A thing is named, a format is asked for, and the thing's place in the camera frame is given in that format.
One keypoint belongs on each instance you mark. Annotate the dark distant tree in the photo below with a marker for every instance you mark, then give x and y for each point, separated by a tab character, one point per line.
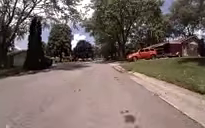
83	50

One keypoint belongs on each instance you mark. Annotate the red car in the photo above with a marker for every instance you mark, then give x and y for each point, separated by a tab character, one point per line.
142	54

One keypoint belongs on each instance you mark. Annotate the grey asphalt road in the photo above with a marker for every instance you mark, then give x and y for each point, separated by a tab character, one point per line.
73	100

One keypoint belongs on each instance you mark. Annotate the large leafy tree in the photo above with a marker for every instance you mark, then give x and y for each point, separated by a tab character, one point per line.
123	23

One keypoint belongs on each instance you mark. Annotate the round green tree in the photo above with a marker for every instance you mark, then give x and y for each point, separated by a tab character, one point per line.
59	40

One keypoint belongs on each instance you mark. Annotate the tall dark conifer tree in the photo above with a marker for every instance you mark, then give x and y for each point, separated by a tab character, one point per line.
35	45

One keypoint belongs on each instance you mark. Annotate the green grass lawn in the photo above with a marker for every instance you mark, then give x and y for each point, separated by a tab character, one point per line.
176	71

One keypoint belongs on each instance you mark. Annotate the dark red building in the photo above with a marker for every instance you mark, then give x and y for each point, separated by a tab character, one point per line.
178	47

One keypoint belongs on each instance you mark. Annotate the pale low building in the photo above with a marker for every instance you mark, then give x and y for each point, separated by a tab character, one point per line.
16	57

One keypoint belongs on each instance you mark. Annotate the pale concrete kerb strip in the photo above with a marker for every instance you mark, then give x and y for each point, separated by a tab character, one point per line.
183	98

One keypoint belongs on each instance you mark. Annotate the shaded grass verge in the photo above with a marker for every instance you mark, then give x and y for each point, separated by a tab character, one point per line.
3	71

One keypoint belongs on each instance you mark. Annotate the bare-branched tree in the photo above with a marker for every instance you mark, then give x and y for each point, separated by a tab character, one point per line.
5	23

